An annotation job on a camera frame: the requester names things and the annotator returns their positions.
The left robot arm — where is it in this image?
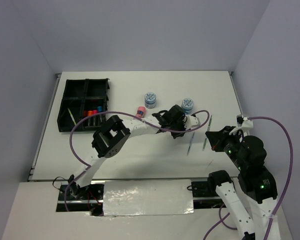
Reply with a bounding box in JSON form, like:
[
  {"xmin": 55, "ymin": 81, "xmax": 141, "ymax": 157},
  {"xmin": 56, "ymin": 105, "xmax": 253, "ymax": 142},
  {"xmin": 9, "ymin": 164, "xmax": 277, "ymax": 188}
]
[{"xmin": 66, "ymin": 105, "xmax": 191, "ymax": 200}]

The blue highlighter cap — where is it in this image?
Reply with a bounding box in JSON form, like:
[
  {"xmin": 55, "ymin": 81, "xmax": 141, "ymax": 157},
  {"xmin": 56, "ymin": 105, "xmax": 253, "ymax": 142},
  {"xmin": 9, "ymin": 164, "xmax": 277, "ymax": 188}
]
[{"xmin": 97, "ymin": 106, "xmax": 103, "ymax": 112}]

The blue-lidded jar left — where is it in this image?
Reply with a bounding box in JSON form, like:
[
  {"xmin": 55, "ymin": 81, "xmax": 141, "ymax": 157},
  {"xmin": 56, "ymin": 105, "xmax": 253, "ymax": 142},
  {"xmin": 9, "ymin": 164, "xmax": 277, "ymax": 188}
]
[{"xmin": 144, "ymin": 92, "xmax": 157, "ymax": 109}]

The blue-lidded jar right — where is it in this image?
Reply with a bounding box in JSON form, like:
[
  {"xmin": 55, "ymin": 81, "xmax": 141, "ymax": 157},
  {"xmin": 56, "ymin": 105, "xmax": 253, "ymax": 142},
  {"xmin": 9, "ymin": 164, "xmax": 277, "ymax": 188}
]
[{"xmin": 181, "ymin": 98, "xmax": 195, "ymax": 115}]

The black four-compartment organizer tray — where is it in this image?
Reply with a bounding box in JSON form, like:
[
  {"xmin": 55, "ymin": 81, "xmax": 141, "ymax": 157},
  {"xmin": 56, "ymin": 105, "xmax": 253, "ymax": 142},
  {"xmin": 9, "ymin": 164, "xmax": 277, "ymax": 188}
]
[{"xmin": 57, "ymin": 78, "xmax": 110, "ymax": 133}]

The blue pen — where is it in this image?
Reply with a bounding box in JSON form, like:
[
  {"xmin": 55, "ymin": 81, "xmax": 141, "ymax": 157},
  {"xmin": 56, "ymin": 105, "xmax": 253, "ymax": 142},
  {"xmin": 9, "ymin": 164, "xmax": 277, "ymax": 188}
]
[{"xmin": 186, "ymin": 132, "xmax": 195, "ymax": 156}]

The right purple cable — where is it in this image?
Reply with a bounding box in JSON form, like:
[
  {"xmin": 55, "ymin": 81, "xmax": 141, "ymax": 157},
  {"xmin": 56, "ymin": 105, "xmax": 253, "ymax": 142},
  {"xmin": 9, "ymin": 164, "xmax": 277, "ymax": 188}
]
[{"xmin": 202, "ymin": 116, "xmax": 294, "ymax": 240}]

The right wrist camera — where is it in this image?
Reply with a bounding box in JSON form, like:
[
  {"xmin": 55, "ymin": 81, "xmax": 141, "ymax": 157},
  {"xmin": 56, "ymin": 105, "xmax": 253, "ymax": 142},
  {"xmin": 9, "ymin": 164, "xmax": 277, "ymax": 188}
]
[{"xmin": 236, "ymin": 114, "xmax": 254, "ymax": 133}]

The blue-lidded jar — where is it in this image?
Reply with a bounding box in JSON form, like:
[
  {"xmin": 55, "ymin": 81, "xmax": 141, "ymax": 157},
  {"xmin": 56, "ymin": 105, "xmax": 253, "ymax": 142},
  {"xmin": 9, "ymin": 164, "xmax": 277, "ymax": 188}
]
[
  {"xmin": 144, "ymin": 92, "xmax": 157, "ymax": 109},
  {"xmin": 181, "ymin": 98, "xmax": 195, "ymax": 115}
]

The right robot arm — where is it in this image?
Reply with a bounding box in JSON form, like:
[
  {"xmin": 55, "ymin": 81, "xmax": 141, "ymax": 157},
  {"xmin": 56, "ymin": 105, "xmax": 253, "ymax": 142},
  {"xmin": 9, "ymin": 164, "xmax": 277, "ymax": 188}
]
[{"xmin": 205, "ymin": 126, "xmax": 281, "ymax": 240}]

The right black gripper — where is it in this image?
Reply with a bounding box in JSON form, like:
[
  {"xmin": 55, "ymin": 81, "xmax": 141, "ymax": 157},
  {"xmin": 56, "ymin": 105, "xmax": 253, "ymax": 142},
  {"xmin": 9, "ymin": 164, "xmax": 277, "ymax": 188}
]
[{"xmin": 206, "ymin": 123, "xmax": 246, "ymax": 169}]

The pink highlighter marker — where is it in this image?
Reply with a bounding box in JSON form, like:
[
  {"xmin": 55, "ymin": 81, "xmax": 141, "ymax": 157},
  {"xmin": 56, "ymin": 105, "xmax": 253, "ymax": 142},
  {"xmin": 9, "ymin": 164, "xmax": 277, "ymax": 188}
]
[{"xmin": 92, "ymin": 115, "xmax": 98, "ymax": 127}]

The orange highlighter marker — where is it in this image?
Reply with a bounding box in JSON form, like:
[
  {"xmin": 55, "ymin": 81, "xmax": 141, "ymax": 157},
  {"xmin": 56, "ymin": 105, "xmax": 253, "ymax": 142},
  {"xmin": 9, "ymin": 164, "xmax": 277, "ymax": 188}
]
[{"xmin": 86, "ymin": 115, "xmax": 93, "ymax": 127}]

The yellow pen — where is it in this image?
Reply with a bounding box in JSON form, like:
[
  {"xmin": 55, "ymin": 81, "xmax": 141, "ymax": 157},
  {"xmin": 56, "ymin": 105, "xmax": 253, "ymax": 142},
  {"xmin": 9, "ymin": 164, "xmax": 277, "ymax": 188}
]
[{"xmin": 67, "ymin": 108, "xmax": 77, "ymax": 126}]

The pink-capped clear tube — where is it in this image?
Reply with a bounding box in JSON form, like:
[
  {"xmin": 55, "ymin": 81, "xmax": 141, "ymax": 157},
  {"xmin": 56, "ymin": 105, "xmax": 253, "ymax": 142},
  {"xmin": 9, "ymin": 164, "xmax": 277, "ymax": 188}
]
[{"xmin": 136, "ymin": 106, "xmax": 146, "ymax": 118}]

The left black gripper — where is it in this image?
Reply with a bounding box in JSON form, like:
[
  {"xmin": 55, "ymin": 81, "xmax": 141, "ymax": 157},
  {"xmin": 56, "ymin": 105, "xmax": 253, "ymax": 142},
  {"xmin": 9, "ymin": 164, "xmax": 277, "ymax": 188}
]
[{"xmin": 168, "ymin": 116, "xmax": 190, "ymax": 139}]

